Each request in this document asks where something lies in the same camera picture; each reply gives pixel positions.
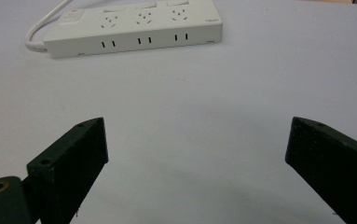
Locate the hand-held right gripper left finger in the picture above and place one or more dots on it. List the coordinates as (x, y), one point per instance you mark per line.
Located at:
(69, 168)

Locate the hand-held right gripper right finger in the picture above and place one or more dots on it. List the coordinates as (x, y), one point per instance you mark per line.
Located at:
(331, 168)

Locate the white power strip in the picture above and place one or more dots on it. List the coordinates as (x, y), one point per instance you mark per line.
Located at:
(132, 29)

